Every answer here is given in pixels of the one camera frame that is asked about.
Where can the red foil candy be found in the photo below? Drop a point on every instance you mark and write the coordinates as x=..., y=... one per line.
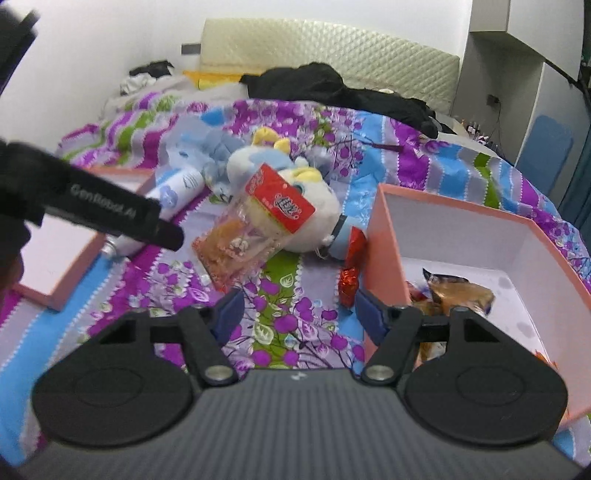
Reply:
x=348, y=286

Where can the black wall socket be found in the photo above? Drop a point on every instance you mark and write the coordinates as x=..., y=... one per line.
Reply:
x=494, y=99

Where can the clear plastic bag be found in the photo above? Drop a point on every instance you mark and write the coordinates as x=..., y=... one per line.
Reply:
x=198, y=143

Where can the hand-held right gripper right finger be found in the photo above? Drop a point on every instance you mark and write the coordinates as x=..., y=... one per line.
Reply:
x=371, y=318

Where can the red label snack bag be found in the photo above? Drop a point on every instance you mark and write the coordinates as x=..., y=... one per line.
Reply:
x=281, y=198

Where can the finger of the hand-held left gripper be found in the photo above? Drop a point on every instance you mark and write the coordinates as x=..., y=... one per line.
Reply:
x=164, y=230

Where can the pink cardboard box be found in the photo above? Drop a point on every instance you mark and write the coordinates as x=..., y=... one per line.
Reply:
x=461, y=240

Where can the white spray bottle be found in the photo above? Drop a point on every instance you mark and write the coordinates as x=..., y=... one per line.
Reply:
x=182, y=184

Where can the white blue plush toy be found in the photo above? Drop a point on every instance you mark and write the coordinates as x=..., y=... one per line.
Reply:
x=304, y=226

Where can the red snack packet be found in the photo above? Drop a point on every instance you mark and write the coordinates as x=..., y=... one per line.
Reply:
x=419, y=297

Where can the blue chair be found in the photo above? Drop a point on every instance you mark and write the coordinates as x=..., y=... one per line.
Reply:
x=545, y=147

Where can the brown bread packet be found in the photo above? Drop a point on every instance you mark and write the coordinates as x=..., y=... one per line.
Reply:
x=461, y=295

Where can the orange snack packet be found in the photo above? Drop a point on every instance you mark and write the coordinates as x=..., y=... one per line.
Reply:
x=544, y=358

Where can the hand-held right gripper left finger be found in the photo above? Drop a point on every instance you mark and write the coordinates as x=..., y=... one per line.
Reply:
x=228, y=316

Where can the small cosmetic bottles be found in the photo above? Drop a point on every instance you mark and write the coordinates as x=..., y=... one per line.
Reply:
x=478, y=131

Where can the dark blue cloth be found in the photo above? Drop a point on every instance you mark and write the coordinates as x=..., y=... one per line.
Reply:
x=577, y=180

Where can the white cabinet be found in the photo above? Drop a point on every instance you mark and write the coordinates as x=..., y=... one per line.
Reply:
x=508, y=69

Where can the grey wall switch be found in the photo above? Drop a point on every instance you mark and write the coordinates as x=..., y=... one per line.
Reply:
x=190, y=48

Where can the grey white clothes pile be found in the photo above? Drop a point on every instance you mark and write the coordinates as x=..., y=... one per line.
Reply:
x=138, y=83

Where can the purple floral blanket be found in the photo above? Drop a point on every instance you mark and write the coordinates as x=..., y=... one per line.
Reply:
x=281, y=277

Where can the yellow cloth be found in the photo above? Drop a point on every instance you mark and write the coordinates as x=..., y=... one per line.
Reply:
x=207, y=79

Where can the pink box lid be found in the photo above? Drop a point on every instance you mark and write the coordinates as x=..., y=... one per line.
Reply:
x=60, y=258

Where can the beige quilted headboard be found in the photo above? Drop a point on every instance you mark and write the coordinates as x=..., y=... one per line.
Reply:
x=323, y=41

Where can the black clothing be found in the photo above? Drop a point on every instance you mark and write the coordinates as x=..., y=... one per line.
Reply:
x=323, y=83

